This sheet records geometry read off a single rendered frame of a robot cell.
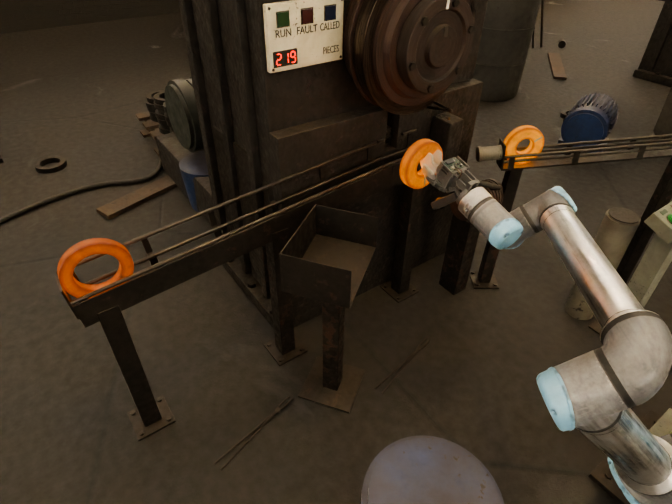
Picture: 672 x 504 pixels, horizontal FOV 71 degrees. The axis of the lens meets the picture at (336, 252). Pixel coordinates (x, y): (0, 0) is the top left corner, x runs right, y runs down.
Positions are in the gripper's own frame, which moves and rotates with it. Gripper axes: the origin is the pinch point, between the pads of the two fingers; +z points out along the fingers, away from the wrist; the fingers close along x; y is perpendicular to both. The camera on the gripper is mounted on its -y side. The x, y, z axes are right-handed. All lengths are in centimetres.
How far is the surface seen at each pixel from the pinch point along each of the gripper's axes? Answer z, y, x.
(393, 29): 26.3, 26.8, 0.6
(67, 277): 18, -22, 100
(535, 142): -1, -11, -64
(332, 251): -4.3, -24.0, 31.1
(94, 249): 19, -17, 92
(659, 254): -59, -24, -79
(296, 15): 43, 25, 23
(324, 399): -29, -79, 39
